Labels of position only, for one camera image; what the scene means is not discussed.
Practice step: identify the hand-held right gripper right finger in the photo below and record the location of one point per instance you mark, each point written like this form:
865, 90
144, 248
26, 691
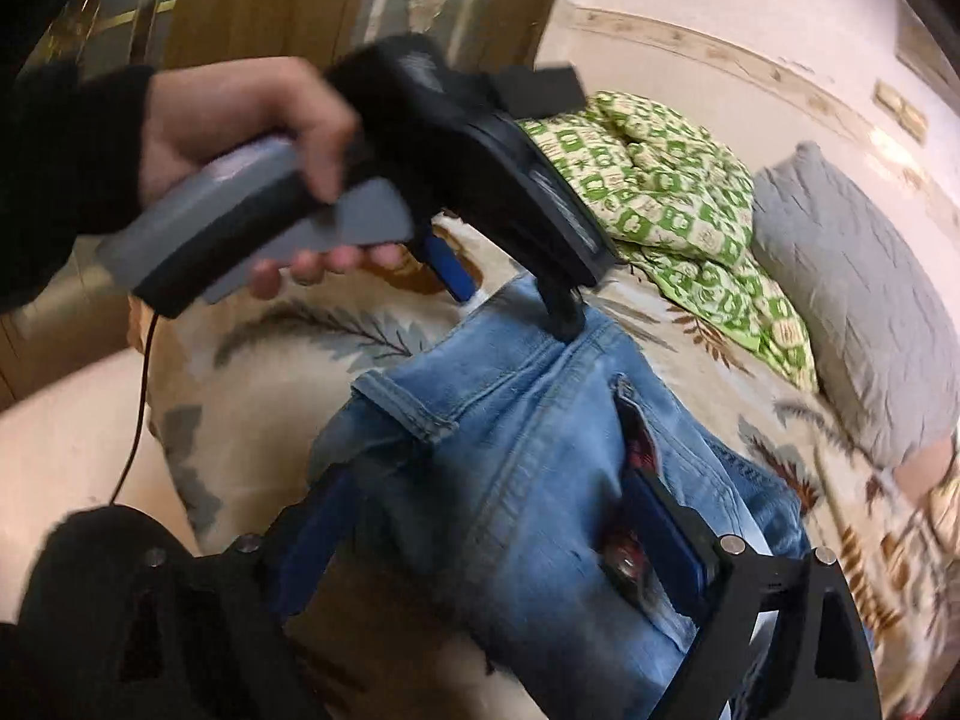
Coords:
675, 540

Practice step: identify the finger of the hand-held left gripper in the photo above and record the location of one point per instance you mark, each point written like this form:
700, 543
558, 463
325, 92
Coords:
562, 315
450, 270

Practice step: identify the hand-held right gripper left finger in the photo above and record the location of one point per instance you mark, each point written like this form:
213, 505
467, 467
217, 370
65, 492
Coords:
319, 532

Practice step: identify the blue denim pants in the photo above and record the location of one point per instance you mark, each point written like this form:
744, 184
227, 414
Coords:
525, 427

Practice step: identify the person's left forearm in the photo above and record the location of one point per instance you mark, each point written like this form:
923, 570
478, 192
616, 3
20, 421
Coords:
67, 180

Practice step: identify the person's left hand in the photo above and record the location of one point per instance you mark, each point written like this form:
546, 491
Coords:
247, 112

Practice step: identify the green patterned blanket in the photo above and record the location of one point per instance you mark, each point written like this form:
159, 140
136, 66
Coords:
675, 202

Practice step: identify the leaf printed blanket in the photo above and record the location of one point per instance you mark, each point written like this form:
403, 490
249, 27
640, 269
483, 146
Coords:
300, 337

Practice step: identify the pink pillow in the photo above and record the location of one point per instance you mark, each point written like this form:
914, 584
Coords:
930, 469

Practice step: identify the wooden wardrobe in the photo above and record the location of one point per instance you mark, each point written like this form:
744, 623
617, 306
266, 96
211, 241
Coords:
255, 0

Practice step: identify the grey quilted pillow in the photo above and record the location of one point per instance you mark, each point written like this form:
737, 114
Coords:
862, 300

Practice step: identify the wooden wall plate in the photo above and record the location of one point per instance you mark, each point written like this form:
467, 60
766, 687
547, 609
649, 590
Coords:
900, 111

